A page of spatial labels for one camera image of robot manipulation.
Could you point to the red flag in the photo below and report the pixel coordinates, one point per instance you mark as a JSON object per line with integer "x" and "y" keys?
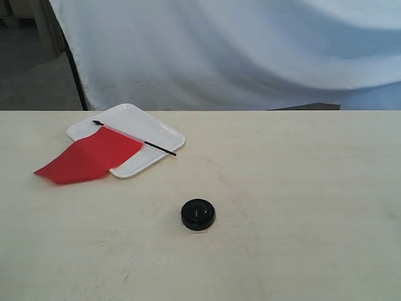
{"x": 92, "y": 157}

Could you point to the black round flag base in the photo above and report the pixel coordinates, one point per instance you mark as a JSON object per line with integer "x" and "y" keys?
{"x": 198, "y": 214}

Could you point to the white plastic tray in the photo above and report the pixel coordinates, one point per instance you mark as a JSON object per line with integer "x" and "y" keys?
{"x": 131, "y": 120}

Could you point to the white backdrop cloth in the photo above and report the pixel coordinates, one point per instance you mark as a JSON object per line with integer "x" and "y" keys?
{"x": 235, "y": 55}

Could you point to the black backdrop stand pole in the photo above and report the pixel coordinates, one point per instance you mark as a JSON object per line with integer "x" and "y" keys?
{"x": 76, "y": 77}

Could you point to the wooden furniture in background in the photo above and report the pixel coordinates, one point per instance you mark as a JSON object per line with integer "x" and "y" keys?
{"x": 50, "y": 33}

